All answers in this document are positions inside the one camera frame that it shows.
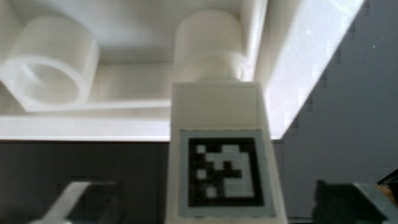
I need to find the white chair seat plate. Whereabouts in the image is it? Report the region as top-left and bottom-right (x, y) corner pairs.
(0, 0), (364, 141)

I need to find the translucent gripper right finger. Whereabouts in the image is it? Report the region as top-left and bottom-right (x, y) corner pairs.
(354, 169), (398, 224)

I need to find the white tagged chair leg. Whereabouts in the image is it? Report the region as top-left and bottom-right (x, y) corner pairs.
(165, 9), (288, 224)

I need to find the translucent gripper left finger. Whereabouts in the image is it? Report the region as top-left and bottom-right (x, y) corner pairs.
(29, 182), (91, 224)

